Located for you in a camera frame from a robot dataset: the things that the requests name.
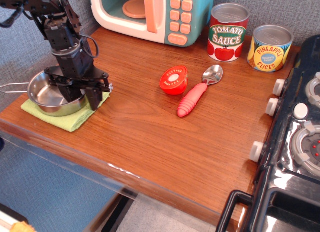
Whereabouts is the tomato sauce can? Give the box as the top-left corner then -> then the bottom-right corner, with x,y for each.
207,3 -> 250,62

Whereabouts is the black toy stove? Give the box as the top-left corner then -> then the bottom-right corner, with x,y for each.
215,34 -> 320,232

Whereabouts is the red toy tomato half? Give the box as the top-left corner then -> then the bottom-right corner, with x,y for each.
159,65 -> 188,95

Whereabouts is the black oven door handle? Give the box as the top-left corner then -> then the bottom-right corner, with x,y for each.
216,190 -> 254,232

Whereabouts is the white round stove button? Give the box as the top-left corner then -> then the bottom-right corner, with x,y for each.
293,103 -> 309,119

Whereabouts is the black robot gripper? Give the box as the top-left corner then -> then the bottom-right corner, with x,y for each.
44,41 -> 113,111

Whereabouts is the small stainless steel pot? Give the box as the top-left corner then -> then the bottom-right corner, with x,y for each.
0,71 -> 88,117

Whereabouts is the spoon with pink handle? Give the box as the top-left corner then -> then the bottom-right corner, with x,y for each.
177,65 -> 224,117

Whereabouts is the teal toy microwave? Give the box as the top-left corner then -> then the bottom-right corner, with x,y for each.
90,0 -> 214,47

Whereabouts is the pineapple slices can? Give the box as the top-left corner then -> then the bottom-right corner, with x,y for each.
247,24 -> 294,72

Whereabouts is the green folded cloth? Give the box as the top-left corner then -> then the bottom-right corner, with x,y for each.
21,99 -> 95,132

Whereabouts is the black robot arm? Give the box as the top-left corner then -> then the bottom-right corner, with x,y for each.
0,0 -> 113,116

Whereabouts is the white stove knob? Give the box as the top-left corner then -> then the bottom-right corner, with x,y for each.
265,98 -> 279,116
272,79 -> 286,97
249,141 -> 264,162

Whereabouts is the grey stove burner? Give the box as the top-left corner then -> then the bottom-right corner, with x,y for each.
305,72 -> 320,108
290,121 -> 320,177

